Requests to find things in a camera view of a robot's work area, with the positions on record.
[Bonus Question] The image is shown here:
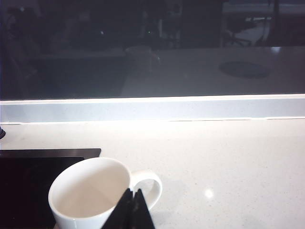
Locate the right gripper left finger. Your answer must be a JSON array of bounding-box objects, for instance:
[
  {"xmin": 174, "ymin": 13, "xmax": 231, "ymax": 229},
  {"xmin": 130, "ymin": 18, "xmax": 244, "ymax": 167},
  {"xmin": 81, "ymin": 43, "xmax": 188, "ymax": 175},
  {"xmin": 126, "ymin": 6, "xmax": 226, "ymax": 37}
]
[{"xmin": 102, "ymin": 187, "xmax": 134, "ymax": 229}]

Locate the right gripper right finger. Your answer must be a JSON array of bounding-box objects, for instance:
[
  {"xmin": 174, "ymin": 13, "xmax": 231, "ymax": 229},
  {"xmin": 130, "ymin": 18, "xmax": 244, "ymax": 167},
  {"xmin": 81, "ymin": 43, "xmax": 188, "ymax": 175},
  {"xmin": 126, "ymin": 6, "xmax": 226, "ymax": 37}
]
[{"xmin": 133, "ymin": 188, "xmax": 156, "ymax": 229}]

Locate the white Starbucks logo mug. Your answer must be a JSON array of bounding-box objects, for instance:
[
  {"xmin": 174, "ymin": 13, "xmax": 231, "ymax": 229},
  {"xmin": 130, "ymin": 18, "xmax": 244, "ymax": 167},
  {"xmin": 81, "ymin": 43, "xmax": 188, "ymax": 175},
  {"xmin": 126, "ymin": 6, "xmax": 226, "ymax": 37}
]
[{"xmin": 48, "ymin": 156, "xmax": 163, "ymax": 229}]

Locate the black stainless sink basin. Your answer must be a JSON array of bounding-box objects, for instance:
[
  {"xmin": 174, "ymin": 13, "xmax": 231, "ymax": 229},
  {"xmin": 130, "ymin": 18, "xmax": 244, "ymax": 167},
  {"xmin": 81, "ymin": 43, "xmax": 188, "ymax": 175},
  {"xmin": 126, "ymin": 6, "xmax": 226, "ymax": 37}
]
[{"xmin": 0, "ymin": 148, "xmax": 102, "ymax": 229}]

